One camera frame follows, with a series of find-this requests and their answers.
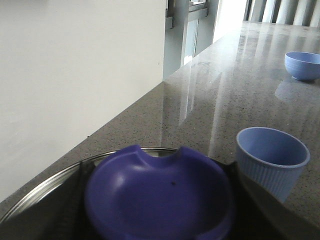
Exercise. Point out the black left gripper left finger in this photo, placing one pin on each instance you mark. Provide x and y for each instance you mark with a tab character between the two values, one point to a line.
59	216

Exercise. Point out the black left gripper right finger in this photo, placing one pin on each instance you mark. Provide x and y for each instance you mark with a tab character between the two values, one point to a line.
260	216

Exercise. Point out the light blue ribbed cup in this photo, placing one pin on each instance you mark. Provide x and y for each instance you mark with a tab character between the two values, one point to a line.
272	158

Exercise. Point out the glass lid with blue knob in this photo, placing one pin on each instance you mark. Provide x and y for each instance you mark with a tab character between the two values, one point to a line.
132	195

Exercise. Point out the light blue bowl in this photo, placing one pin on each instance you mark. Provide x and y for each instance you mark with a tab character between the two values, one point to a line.
302	66

